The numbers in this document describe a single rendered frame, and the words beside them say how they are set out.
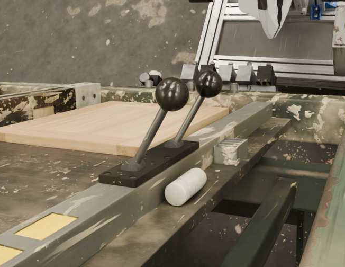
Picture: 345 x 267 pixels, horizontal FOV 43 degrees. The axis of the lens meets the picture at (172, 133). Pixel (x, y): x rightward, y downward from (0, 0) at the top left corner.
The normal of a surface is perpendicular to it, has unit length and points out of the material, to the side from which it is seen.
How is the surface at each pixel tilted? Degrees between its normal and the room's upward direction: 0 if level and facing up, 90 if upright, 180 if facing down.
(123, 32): 0
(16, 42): 0
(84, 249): 90
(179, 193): 30
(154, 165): 60
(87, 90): 90
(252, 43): 0
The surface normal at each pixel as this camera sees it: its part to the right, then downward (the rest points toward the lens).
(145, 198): 0.91, 0.08
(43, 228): 0.00, -0.98
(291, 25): -0.36, -0.33
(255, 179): -0.41, 0.19
